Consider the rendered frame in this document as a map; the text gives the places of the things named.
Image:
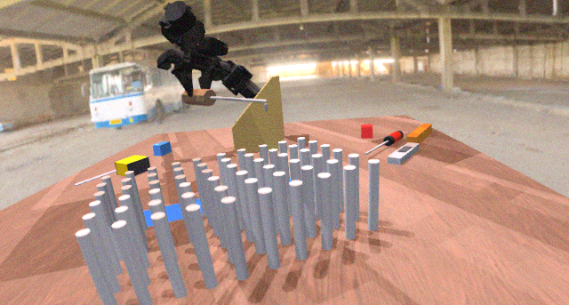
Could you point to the small blue block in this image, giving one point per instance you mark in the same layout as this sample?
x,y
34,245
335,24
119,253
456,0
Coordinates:
x,y
162,148

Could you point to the red and black screwdriver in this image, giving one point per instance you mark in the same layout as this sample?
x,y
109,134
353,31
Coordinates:
x,y
389,140

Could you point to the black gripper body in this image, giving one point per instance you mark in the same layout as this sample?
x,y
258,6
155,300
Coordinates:
x,y
176,56

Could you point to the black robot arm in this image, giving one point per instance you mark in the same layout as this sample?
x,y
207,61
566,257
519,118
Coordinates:
x,y
179,22

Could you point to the small red cube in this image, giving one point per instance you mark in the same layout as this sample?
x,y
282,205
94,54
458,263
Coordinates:
x,y
367,131

